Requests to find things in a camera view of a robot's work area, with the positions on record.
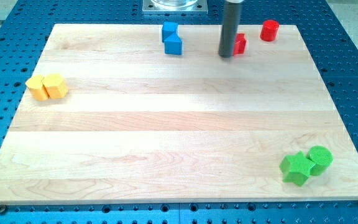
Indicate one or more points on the blue triangular block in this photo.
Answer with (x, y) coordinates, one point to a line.
(173, 45)

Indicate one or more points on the light wooden board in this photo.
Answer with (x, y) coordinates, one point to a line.
(140, 126)

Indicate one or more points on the blue cube block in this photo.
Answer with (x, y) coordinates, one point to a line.
(168, 29)

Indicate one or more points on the red star block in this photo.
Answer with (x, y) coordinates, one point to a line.
(239, 44)

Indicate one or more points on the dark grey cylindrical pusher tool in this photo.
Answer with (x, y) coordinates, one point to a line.
(231, 18)

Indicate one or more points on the red cylinder block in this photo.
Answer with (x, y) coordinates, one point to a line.
(269, 30)

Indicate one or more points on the yellow hexagon block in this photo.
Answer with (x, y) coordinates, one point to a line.
(55, 86)

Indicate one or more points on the green star block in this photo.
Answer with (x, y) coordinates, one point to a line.
(296, 168)

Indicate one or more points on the yellow semicircle block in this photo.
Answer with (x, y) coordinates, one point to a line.
(36, 87)

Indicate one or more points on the green cylinder block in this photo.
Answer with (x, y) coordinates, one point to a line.
(322, 157)

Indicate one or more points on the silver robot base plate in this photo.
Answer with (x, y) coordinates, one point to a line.
(174, 6)

